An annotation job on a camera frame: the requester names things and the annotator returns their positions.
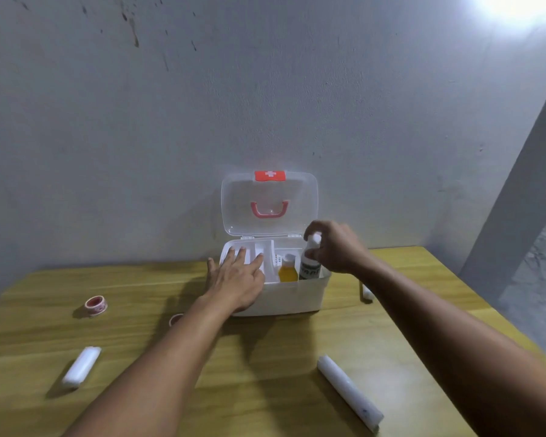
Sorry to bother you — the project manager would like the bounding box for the white first aid box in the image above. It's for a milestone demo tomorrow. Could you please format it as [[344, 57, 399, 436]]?
[[218, 170, 332, 318]]

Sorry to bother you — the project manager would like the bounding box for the wooden table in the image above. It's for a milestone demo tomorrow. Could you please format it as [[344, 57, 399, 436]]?
[[0, 245, 546, 437]]

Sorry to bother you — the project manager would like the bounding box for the person's left hand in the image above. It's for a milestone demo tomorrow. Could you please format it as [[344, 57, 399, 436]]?
[[203, 246, 266, 314]]

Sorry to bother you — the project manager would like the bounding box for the person's right hand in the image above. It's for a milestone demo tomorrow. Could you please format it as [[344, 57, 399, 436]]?
[[303, 220, 369, 275]]

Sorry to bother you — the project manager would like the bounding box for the short white gauze roll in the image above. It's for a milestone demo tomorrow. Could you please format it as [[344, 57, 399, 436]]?
[[61, 345, 103, 390]]

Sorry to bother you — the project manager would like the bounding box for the person's left forearm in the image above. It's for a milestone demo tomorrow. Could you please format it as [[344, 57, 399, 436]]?
[[63, 293, 242, 437]]

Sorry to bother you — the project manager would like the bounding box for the yellow small bottle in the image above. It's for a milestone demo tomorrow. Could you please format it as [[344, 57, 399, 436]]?
[[278, 253, 299, 283]]

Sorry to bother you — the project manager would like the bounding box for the long grey-marked white gauze roll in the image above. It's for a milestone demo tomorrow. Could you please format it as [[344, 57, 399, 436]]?
[[316, 354, 385, 435]]

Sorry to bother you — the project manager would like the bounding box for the white green labelled bottle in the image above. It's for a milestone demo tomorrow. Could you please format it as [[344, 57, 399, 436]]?
[[298, 231, 323, 282]]

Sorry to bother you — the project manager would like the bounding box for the person's right forearm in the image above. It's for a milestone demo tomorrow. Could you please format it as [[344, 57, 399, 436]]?
[[357, 252, 546, 437]]

